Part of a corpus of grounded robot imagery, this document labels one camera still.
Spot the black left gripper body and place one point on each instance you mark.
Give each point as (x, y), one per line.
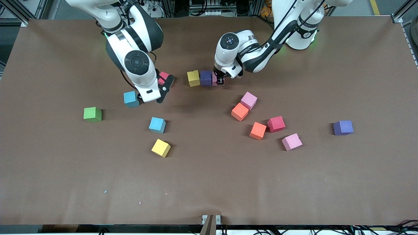
(218, 75)

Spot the red foam cube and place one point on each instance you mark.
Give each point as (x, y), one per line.
(163, 76)
(276, 124)

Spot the purple foam cube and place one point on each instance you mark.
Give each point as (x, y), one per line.
(206, 78)
(343, 127)

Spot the yellow foam cube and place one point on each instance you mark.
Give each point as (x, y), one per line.
(161, 148)
(193, 79)

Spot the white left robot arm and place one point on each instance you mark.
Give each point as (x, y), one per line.
(294, 19)

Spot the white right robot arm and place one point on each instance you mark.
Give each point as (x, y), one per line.
(145, 80)

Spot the cyan foam cube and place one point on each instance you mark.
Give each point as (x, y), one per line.
(130, 99)
(157, 125)

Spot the orange foam cube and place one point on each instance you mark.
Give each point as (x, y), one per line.
(258, 130)
(240, 111)

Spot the white power strip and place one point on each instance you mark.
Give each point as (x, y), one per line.
(214, 13)

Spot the green foam cube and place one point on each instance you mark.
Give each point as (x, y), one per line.
(92, 114)

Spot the net bag of oranges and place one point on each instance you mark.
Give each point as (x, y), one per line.
(266, 9)

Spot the pink foam cube with notch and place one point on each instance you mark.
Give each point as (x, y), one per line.
(291, 142)

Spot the paper table cover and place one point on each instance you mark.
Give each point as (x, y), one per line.
(209, 179)

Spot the grey metal clamp bracket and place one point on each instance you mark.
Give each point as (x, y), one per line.
(211, 223)

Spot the aluminium frame post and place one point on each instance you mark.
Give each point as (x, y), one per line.
(40, 8)
(400, 14)

